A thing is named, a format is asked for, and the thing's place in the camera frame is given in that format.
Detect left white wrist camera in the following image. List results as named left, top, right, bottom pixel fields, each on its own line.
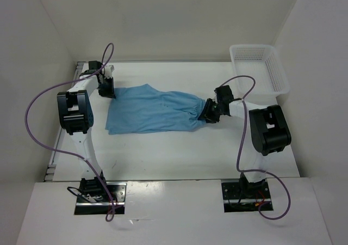
left=104, top=65, right=115, bottom=78

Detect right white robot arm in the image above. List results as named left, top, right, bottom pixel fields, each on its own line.
left=198, top=85, right=291, bottom=198

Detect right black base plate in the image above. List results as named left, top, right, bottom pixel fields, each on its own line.
left=221, top=179, right=274, bottom=213

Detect aluminium table edge rail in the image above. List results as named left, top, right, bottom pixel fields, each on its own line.
left=43, top=61, right=85, bottom=182

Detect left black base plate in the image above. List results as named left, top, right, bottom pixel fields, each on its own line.
left=74, top=182, right=127, bottom=216

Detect white plastic basket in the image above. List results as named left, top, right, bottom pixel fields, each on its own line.
left=229, top=44, right=290, bottom=97

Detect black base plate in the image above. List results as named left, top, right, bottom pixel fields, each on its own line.
left=74, top=182, right=127, bottom=216
left=221, top=179, right=274, bottom=213

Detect light blue shorts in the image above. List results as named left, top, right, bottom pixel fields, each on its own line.
left=105, top=84, right=206, bottom=135

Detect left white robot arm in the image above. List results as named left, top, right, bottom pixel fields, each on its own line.
left=57, top=61, right=115, bottom=202

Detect purple cable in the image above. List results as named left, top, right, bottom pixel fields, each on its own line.
left=220, top=75, right=291, bottom=220
left=24, top=42, right=125, bottom=223

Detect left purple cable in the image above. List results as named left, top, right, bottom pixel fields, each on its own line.
left=24, top=42, right=125, bottom=223

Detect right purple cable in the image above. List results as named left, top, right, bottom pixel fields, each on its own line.
left=220, top=75, right=291, bottom=220

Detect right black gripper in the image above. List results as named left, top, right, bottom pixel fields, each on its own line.
left=198, top=98, right=222, bottom=124

